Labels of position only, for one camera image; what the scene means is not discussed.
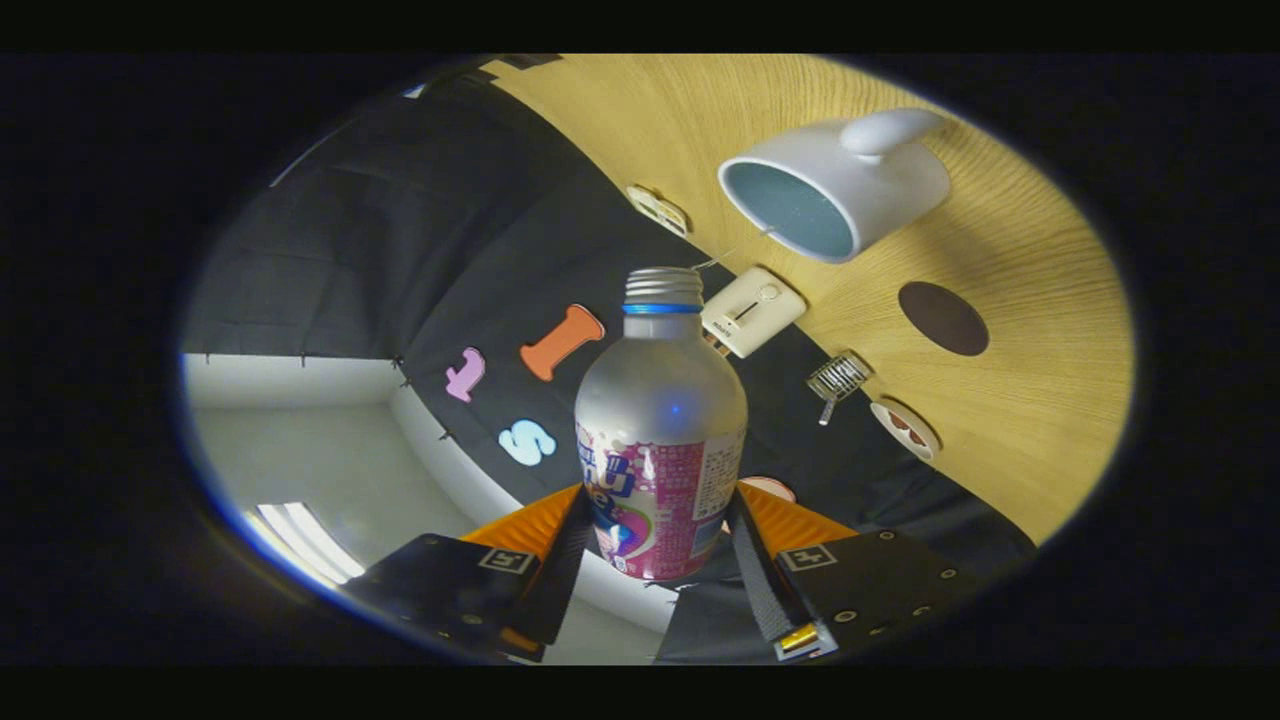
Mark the white toaster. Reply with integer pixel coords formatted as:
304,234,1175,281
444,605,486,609
700,265,808,359

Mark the dark brown round coaster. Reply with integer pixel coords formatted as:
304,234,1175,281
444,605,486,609
897,281,991,357

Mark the silver juice bottle pink label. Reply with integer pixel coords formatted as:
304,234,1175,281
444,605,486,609
574,266,749,582

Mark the white cup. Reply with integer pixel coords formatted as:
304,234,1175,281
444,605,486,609
717,108,953,264

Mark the metal wire holder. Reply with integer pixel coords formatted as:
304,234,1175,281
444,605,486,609
806,351,874,427

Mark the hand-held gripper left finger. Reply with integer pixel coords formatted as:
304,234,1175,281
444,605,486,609
345,485,596,663

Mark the wooden table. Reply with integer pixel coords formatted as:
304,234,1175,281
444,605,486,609
485,55,1136,546

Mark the wide ceiling light panel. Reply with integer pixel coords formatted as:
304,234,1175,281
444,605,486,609
245,502,366,591

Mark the white compartment tray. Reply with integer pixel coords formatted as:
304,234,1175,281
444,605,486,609
626,184,691,238

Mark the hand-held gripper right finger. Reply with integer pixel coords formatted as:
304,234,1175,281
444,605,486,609
725,482,986,663

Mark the white round plate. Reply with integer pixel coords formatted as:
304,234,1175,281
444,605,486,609
869,398,942,463

